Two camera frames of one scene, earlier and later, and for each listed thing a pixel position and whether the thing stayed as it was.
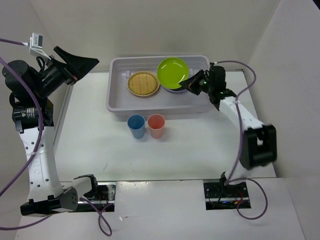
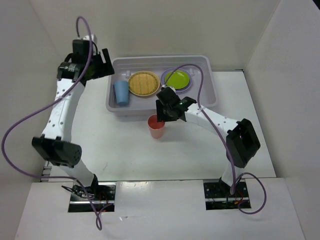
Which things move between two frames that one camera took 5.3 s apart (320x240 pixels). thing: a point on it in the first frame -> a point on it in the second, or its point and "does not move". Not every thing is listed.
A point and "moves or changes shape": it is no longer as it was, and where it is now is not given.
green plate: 172,71 moves or changes shape
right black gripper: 190,84 -> 160,116
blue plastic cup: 136,123 -> 121,88
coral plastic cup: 156,123 does not move
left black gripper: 80,66 -> 106,68
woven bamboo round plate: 143,83 does not move
